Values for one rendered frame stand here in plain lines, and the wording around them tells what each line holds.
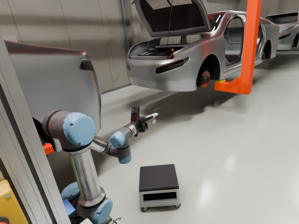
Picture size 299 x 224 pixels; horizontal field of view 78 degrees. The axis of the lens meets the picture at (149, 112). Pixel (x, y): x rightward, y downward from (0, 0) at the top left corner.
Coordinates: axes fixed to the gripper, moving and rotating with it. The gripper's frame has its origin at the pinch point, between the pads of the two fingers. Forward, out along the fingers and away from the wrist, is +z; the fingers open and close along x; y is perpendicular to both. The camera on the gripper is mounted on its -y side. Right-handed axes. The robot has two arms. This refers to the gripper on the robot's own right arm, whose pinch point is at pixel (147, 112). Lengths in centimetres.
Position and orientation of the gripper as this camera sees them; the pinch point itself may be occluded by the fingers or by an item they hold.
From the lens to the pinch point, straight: 122.5
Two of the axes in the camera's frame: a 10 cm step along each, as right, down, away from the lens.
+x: 8.5, -0.2, -5.3
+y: 2.1, 9.3, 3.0
